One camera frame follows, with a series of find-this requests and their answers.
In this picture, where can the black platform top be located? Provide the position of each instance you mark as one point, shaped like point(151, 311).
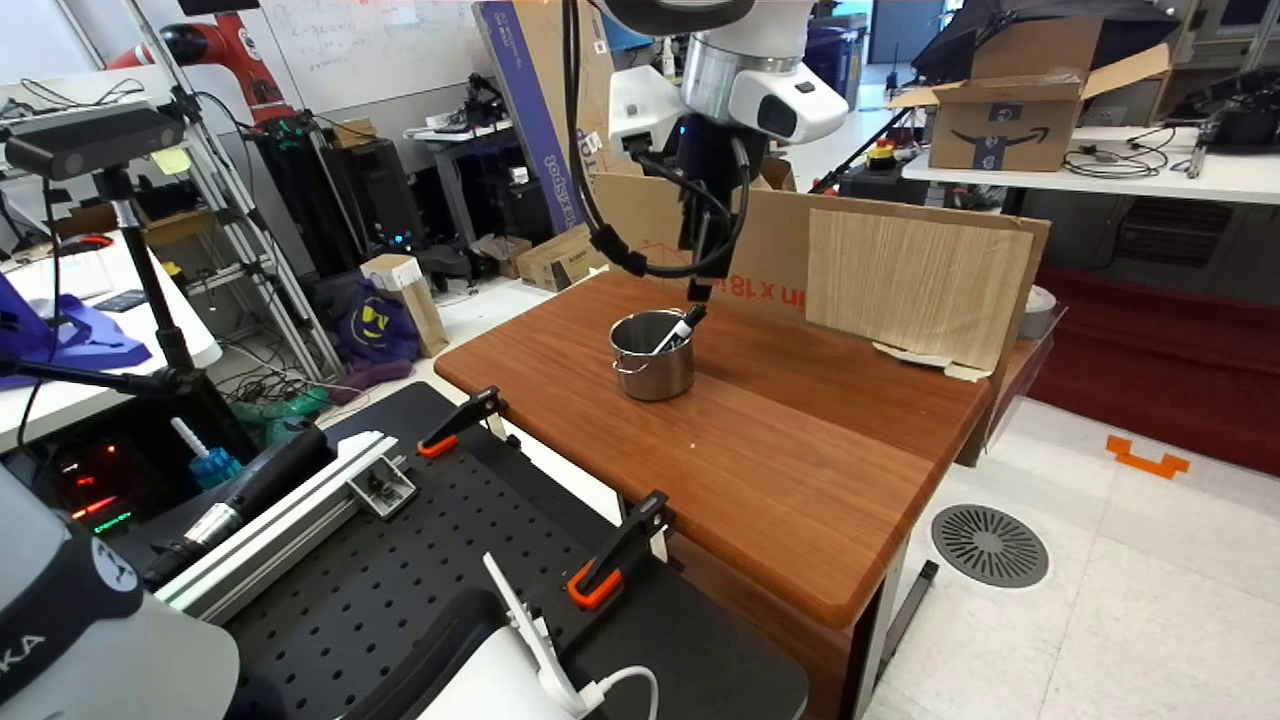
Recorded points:
point(720, 672)

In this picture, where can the white side table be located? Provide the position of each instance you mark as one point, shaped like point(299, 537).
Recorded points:
point(105, 285)

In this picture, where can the whiteboard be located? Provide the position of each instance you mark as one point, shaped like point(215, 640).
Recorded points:
point(372, 44)

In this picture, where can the aluminium profile rail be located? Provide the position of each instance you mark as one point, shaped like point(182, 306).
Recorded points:
point(285, 527)

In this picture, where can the red carpet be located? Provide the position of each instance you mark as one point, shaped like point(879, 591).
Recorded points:
point(1162, 362)

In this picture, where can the black box with lights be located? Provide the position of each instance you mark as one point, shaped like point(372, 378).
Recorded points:
point(75, 480)

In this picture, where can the steel cooking pot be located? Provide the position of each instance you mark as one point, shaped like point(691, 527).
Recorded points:
point(653, 375)

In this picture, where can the blue banner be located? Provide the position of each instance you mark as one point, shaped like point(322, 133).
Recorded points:
point(524, 105)

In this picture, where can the marker pen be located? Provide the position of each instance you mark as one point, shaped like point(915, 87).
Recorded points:
point(671, 339)

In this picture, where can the black perforated breadboard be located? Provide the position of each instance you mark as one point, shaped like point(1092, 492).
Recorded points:
point(401, 602)

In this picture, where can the purple cloth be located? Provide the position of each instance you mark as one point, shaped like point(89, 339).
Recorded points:
point(67, 332)

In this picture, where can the silver corner bracket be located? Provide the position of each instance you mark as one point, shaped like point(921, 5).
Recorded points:
point(386, 488)

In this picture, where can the flat cardboard box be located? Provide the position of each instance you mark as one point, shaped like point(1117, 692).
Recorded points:
point(557, 262)

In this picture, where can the black orange spring clamp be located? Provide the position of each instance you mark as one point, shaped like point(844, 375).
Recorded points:
point(613, 555)
point(460, 424)

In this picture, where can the black case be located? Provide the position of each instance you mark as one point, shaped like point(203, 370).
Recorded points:
point(264, 475)

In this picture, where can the round floor drain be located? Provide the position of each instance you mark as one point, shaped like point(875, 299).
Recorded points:
point(990, 545)

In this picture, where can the light corrugated cardboard sheet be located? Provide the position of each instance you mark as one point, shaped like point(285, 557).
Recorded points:
point(921, 285)

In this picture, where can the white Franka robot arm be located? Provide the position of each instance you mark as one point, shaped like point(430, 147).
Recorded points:
point(747, 65)

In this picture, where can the open Amazon cardboard box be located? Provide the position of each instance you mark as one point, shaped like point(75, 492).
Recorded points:
point(1021, 112)

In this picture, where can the red machine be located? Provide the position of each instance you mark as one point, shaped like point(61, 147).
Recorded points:
point(233, 61)

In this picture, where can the black stereo camera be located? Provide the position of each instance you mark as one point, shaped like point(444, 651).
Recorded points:
point(92, 139)

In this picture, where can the grey metal table leg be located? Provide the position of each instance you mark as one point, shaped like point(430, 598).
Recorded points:
point(906, 604)

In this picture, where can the white work table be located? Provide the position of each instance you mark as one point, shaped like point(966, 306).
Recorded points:
point(1200, 178)

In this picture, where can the black photo umbrella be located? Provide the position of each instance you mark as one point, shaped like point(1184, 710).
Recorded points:
point(952, 43)

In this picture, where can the orange floor marker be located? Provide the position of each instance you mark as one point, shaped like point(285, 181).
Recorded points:
point(1144, 462)

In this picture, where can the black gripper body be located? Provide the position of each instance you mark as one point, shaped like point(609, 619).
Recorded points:
point(717, 186)

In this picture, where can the aluminium ladder stand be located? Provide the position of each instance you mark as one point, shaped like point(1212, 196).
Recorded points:
point(262, 254)

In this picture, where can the black camera tripod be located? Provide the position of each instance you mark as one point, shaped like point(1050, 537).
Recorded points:
point(160, 306)

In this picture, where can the black background desk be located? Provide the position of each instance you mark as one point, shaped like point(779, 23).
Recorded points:
point(464, 174)

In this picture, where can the brown cardboard panel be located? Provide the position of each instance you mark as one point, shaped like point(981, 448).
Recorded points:
point(764, 246)

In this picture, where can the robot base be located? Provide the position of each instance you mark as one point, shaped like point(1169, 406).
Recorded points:
point(105, 640)

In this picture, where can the teal green bundle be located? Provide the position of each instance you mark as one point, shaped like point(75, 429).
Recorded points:
point(285, 413)

